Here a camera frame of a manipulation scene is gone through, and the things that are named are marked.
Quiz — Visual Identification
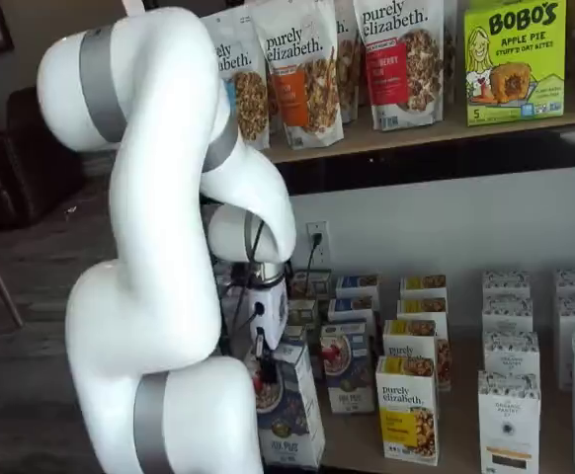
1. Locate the white organic pantry box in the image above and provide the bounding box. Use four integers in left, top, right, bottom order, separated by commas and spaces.
481, 270, 533, 300
481, 294, 534, 337
482, 330, 540, 381
477, 370, 542, 474

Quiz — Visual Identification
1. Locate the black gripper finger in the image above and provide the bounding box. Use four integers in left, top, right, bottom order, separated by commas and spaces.
252, 335, 278, 385

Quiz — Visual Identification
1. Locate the red label granola bag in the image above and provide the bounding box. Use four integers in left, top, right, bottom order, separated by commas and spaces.
352, 0, 446, 132

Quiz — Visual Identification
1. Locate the blue and white oatmeal box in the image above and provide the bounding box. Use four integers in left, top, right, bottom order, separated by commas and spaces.
335, 274, 381, 300
319, 320, 371, 415
327, 295, 377, 325
255, 338, 326, 470

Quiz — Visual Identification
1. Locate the black power cord plug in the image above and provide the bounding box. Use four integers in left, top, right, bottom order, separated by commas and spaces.
299, 231, 324, 297

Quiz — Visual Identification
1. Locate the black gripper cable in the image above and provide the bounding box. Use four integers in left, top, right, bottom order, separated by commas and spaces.
217, 216, 288, 357

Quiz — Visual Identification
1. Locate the yellow purely elizabeth box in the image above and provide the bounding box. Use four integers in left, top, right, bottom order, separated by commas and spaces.
374, 355, 441, 467
396, 297, 450, 342
399, 275, 448, 301
382, 319, 452, 394

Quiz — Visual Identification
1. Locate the black metal wood shelf unit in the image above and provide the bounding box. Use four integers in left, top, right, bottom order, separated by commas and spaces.
143, 0, 575, 474

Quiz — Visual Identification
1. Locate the orange label granola bag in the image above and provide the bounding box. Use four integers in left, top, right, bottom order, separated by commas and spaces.
252, 0, 346, 152

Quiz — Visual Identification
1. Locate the white granola bag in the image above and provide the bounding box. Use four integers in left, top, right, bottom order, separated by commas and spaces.
440, 0, 459, 106
334, 0, 364, 125

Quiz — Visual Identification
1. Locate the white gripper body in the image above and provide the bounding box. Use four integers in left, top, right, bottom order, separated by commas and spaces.
246, 282, 290, 351

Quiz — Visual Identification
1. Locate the blue label granola bag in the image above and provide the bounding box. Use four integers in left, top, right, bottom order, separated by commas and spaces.
201, 10, 272, 152

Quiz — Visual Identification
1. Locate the white wall outlet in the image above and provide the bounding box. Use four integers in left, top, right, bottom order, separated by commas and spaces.
306, 221, 331, 261

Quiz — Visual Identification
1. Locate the green Bobo's apple pie box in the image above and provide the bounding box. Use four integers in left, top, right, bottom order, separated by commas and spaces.
462, 0, 567, 126

